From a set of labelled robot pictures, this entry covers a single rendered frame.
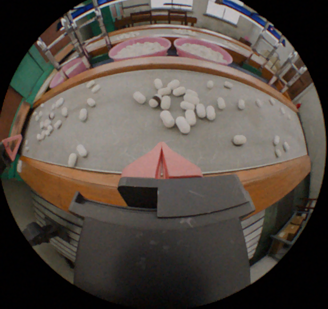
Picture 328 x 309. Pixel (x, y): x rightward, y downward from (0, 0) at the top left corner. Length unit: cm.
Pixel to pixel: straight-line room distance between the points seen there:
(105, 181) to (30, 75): 91
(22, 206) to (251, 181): 198
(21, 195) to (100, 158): 166
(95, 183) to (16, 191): 163
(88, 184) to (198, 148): 23
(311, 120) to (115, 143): 453
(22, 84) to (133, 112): 84
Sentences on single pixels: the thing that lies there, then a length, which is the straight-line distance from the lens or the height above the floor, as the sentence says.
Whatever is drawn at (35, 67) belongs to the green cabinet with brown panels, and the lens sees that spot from 101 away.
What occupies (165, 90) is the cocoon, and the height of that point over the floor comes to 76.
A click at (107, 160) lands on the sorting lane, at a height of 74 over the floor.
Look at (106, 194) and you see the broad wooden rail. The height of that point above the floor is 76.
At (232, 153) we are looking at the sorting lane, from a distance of 26.
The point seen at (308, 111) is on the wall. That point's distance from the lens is 450.
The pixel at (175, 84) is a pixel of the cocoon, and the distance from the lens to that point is 27.
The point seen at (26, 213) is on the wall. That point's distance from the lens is 188.
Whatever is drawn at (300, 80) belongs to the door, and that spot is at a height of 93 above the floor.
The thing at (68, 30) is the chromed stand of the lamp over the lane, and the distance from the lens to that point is 46.
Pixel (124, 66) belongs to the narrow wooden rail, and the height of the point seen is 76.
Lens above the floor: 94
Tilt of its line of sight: 75 degrees down
